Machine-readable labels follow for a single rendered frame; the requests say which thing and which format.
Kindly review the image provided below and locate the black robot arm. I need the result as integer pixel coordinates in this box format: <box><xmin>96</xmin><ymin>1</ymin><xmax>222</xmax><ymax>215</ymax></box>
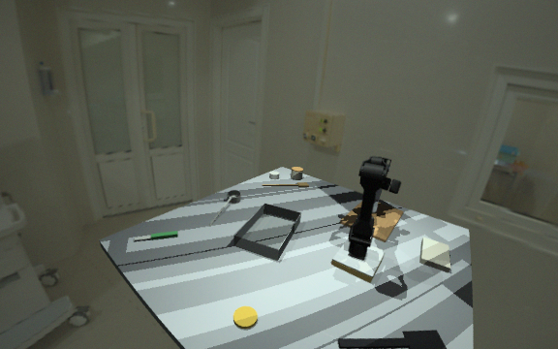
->
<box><xmin>348</xmin><ymin>157</ymin><xmax>388</xmax><ymax>261</ymax></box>

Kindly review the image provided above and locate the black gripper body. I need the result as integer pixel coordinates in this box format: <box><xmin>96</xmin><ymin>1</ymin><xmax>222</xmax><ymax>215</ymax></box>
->
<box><xmin>382</xmin><ymin>178</ymin><xmax>401</xmax><ymax>194</ymax></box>

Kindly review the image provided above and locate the grey cylindrical jar with wooden lid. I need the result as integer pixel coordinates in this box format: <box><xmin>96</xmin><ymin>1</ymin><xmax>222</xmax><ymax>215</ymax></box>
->
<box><xmin>291</xmin><ymin>167</ymin><xmax>303</xmax><ymax>180</ymax></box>

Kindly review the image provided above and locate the green-handled screwdriver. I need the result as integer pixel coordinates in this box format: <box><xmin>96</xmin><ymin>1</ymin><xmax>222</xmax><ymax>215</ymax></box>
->
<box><xmin>134</xmin><ymin>231</ymin><xmax>178</xmax><ymax>240</ymax></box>

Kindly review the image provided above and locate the wooden spoon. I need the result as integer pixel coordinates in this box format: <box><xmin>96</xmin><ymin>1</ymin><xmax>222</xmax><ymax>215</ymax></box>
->
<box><xmin>262</xmin><ymin>182</ymin><xmax>309</xmax><ymax>187</ymax></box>

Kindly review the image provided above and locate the yellow round disc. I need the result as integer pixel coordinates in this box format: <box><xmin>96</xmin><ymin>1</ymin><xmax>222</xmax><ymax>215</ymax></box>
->
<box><xmin>233</xmin><ymin>306</ymin><xmax>258</xmax><ymax>329</ymax></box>

